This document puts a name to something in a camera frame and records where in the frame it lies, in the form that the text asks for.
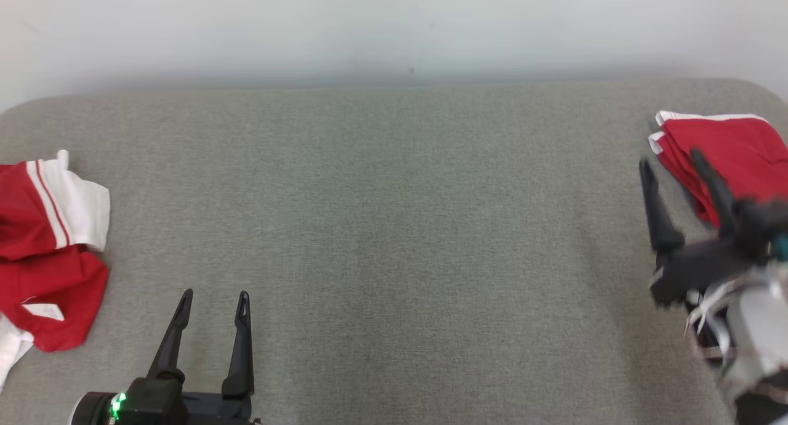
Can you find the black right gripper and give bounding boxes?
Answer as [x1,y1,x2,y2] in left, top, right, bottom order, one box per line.
[638,148,770,309]

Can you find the red white shirt with label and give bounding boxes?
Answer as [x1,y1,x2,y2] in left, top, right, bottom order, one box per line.
[0,149,111,392]

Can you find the thin white arm cables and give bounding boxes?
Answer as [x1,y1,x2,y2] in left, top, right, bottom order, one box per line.
[685,276,742,367]

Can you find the red shorts with white stripe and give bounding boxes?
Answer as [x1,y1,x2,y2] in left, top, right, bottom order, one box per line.
[648,110,788,229]

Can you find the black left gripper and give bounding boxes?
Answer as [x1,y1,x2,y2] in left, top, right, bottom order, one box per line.
[71,288,262,425]

